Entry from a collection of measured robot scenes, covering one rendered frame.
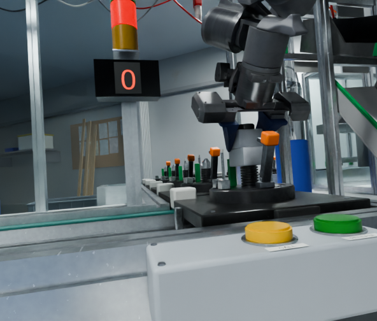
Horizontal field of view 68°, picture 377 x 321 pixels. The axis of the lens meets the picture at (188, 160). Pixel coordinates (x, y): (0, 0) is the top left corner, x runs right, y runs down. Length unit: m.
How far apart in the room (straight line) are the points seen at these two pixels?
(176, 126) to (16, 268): 4.67
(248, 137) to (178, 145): 4.40
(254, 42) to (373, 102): 0.37
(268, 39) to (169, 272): 0.32
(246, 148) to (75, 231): 0.33
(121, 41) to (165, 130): 4.44
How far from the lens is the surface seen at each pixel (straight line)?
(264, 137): 0.41
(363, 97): 0.73
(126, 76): 0.57
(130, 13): 0.62
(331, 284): 0.26
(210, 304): 0.22
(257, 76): 0.42
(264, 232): 0.25
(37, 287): 0.30
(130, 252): 0.27
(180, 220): 0.45
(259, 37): 0.42
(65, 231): 0.55
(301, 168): 1.41
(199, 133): 4.70
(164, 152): 4.98
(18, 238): 0.57
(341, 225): 0.28
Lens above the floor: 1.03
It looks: 2 degrees up
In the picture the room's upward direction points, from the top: 4 degrees counter-clockwise
